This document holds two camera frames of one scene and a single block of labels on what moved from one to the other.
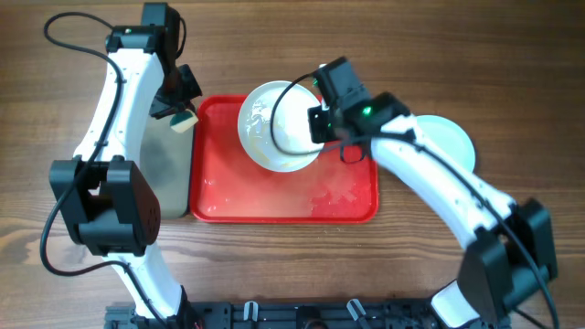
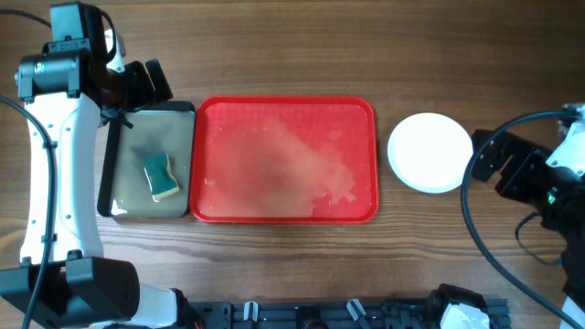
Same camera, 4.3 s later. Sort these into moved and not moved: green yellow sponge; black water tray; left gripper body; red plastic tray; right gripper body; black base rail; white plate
Moved: left gripper body; right gripper body; white plate; green yellow sponge
Not moved: red plastic tray; black water tray; black base rail
